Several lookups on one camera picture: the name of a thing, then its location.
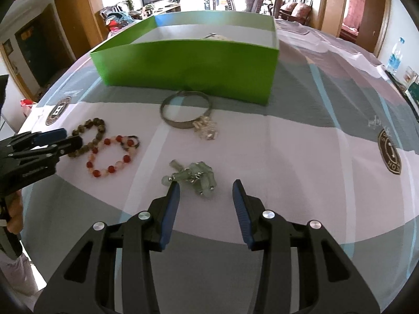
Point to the plastic water bottle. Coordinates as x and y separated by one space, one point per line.
395 57

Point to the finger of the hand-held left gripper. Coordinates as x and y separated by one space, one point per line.
50 135
70 145

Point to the red plastic bag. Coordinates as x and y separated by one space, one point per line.
27 108

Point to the wooden armchair with clothes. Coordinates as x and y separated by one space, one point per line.
121 19

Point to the plaid tablecloth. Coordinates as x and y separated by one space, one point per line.
311 157

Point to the silver metal bangle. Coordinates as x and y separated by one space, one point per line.
183 124

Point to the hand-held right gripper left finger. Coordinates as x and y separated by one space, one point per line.
170 214

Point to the green cardboard box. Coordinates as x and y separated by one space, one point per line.
196 65

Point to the person's left hand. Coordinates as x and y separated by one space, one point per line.
14 214

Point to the cream wristwatch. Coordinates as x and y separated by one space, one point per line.
216 36

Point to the wooden television cabinet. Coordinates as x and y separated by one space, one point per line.
163 7

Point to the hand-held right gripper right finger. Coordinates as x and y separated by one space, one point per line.
242 216

